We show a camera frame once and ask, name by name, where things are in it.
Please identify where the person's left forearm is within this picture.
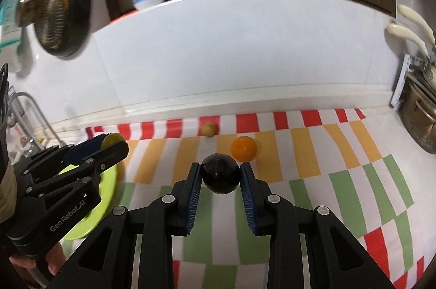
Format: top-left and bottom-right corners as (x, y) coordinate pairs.
(0, 170), (18, 223)

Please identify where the dark purple plum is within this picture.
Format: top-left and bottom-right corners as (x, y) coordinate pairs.
(200, 153), (241, 196)

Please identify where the round beige fruit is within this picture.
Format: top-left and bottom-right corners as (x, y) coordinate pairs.
(200, 123), (219, 138)

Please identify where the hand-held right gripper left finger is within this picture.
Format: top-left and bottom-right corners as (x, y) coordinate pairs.
(44, 162), (202, 289)

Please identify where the striped colourful table cloth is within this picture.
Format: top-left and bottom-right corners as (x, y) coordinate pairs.
(61, 108), (426, 289)

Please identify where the green plate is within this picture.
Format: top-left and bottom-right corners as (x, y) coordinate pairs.
(56, 160), (118, 240)

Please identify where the person's left hand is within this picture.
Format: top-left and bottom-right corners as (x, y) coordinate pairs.
(8, 239), (65, 276)

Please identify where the orange mandarin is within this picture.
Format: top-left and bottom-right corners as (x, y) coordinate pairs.
(231, 136), (258, 162)

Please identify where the green and white tissue pack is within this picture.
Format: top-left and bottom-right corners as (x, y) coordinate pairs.
(0, 0), (26, 49)

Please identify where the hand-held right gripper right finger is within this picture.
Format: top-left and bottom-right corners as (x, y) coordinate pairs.
(239, 162), (392, 289)

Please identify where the stainless steel pot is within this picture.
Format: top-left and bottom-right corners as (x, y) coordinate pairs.
(398, 81), (436, 153)

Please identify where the black frying pan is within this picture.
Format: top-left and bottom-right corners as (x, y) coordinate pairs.
(32, 0), (92, 58)

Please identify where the large chrome faucet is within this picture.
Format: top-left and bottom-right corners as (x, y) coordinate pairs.
(7, 92), (65, 153)

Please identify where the yellow-green round fruit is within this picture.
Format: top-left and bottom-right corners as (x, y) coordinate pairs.
(101, 133), (125, 150)

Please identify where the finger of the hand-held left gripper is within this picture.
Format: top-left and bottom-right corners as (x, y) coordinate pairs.
(14, 135), (109, 181)
(29, 140), (130, 205)

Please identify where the metal dish rack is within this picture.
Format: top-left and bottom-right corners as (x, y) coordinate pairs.
(390, 54), (436, 112)

